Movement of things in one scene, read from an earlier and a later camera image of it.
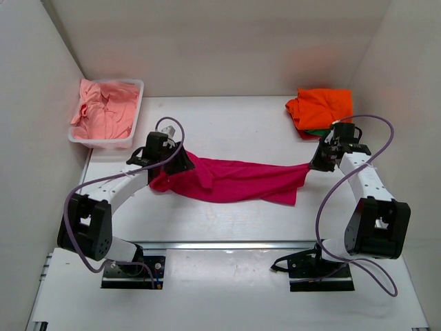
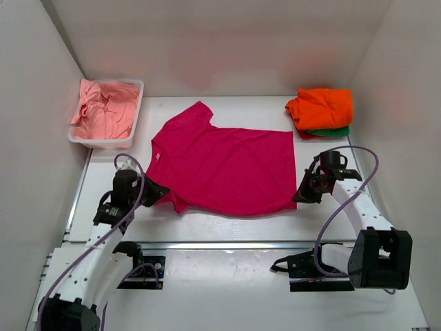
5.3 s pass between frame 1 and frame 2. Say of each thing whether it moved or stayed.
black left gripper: moved
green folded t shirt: stayed
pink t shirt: stayed
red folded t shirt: stayed
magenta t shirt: moved
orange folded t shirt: stayed
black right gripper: moved
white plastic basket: stayed
